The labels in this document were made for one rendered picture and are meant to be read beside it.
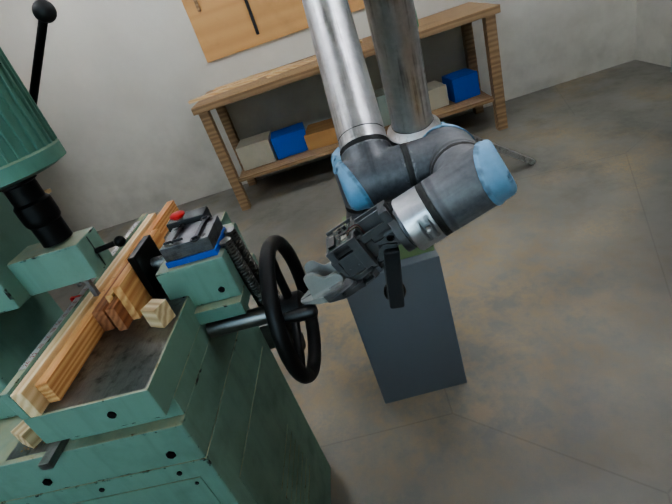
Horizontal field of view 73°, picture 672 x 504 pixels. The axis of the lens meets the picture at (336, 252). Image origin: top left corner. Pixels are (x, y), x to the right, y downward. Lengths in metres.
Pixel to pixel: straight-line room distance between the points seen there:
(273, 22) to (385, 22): 2.86
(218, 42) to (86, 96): 1.19
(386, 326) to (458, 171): 0.90
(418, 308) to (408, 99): 0.63
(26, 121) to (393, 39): 0.76
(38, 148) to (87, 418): 0.41
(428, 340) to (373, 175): 0.90
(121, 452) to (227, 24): 3.49
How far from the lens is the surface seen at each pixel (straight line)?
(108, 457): 0.91
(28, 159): 0.83
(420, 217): 0.66
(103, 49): 4.30
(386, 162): 0.76
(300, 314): 0.76
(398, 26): 1.16
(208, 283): 0.88
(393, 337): 1.52
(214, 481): 0.92
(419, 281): 1.41
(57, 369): 0.85
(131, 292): 0.91
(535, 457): 1.56
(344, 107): 0.82
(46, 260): 0.92
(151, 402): 0.76
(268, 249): 0.81
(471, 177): 0.65
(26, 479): 1.03
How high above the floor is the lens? 1.31
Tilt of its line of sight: 30 degrees down
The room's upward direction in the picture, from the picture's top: 20 degrees counter-clockwise
